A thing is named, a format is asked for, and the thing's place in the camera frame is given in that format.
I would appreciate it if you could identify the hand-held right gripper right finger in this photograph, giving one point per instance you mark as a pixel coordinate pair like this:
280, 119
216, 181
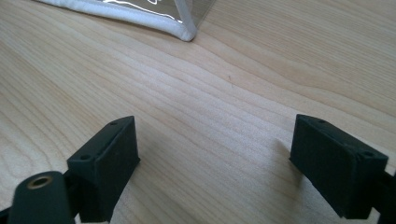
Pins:
336, 168

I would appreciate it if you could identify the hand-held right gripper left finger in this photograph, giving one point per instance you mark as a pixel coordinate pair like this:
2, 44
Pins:
104, 174

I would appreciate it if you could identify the transparent bag with white trim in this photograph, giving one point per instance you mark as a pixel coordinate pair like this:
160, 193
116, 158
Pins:
140, 15

